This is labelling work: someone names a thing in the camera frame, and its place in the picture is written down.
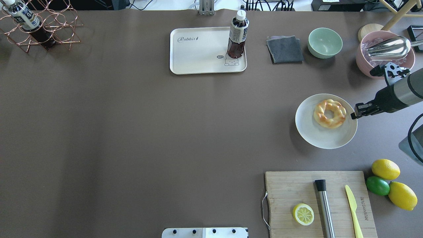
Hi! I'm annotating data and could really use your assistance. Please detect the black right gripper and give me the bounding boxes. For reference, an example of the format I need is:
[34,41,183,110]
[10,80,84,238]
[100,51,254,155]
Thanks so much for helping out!
[351,62,423,120]

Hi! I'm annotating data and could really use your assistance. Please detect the white round plate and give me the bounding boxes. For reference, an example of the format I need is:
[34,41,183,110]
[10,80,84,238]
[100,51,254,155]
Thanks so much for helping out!
[295,94,358,149]

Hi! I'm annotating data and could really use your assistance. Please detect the glazed twisted donut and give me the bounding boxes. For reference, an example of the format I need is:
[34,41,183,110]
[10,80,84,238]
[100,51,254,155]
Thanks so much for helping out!
[313,99,347,129]

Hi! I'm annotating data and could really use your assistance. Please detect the dark tea bottle on tray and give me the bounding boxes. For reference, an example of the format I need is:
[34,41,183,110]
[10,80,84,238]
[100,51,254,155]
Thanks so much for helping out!
[227,10,249,59]

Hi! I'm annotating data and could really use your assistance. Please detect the cream rabbit tray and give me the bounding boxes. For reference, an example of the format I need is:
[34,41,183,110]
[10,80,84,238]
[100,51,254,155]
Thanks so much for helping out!
[170,27,247,74]

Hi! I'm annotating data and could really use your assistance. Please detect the pink ice bucket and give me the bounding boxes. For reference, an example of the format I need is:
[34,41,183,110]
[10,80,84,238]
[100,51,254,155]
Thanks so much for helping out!
[356,30,415,79]

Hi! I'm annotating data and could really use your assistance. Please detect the steel ice scoop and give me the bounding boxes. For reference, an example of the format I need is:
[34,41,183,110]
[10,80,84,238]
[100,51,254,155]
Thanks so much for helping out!
[366,36,423,60]

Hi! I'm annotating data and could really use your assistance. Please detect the wooden round lid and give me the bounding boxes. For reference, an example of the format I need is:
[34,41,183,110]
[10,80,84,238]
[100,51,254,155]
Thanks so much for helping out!
[358,23,384,42]

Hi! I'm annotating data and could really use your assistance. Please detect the mint green bowl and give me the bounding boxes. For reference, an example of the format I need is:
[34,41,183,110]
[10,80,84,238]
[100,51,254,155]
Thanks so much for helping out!
[308,27,343,59]

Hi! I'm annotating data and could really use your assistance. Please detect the yellow lemon near lime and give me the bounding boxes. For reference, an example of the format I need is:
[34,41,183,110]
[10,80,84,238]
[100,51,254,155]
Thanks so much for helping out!
[371,159,401,180]

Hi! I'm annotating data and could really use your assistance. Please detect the green lime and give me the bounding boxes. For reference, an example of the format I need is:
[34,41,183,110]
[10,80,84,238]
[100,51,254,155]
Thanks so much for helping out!
[365,175,390,196]

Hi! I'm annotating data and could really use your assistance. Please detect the grey folded cloth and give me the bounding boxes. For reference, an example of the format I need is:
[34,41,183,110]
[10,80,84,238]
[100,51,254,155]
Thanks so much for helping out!
[266,36,304,64]

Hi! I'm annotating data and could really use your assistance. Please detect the yellow lemon outer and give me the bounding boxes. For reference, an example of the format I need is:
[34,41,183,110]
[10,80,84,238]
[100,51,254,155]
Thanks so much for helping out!
[388,182,418,211]

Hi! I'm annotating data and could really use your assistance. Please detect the yellow plastic knife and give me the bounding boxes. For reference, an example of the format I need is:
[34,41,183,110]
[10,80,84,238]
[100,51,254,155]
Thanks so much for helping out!
[345,185,364,238]

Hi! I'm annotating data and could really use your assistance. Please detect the steel muddler black tip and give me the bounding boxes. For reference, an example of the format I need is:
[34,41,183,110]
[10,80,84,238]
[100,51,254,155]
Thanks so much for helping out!
[314,179,336,238]

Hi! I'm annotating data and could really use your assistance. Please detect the half lemon slice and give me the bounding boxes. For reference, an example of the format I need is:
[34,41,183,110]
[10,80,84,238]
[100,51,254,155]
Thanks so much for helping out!
[292,203,314,226]

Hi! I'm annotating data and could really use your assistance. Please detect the bamboo cutting board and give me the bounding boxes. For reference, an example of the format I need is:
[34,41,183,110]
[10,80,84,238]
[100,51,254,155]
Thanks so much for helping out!
[265,171,378,238]

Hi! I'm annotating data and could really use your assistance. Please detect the bottle in rack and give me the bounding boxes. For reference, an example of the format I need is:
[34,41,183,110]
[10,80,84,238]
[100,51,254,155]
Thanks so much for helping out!
[1,0,56,49]

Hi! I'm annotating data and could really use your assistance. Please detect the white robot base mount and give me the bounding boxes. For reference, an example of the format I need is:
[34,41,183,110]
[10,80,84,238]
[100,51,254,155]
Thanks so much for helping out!
[161,227,249,238]

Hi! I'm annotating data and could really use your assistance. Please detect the copper wire bottle rack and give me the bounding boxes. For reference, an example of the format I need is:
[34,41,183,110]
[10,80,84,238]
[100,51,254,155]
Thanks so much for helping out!
[1,0,84,53]

